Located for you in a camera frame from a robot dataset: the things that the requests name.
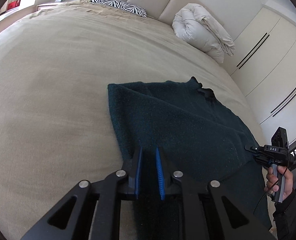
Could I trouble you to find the dark teal knit sweater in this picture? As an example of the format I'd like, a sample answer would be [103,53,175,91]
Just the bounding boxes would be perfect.
[108,78,272,239]

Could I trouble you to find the black sleeved forearm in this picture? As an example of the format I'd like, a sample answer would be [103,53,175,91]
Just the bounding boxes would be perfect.
[273,189,296,240]

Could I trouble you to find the person's right hand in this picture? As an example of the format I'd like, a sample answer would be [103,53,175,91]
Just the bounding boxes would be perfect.
[265,166,294,202]

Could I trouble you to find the beige bed with sheet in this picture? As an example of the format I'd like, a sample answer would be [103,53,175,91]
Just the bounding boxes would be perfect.
[0,1,266,239]

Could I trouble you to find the white folded duvet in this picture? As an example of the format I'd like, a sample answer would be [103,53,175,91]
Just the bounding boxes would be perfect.
[172,3,235,64]

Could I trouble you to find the zebra print pillow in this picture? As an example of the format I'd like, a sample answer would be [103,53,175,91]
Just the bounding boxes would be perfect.
[90,0,147,18]

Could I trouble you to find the white bedside table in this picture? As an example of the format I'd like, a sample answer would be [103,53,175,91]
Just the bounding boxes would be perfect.
[37,1,66,11]

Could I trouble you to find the red box on shelf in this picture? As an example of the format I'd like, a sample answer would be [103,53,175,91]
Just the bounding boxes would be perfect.
[7,0,21,10]

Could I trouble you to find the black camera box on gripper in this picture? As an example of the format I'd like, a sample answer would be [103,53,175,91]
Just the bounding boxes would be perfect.
[271,127,288,149]

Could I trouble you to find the black cable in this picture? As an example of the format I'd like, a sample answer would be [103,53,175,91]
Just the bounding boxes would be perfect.
[253,164,289,213]

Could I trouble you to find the white wardrobe with black handles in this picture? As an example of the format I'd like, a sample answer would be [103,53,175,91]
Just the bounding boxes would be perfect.
[222,8,296,144]

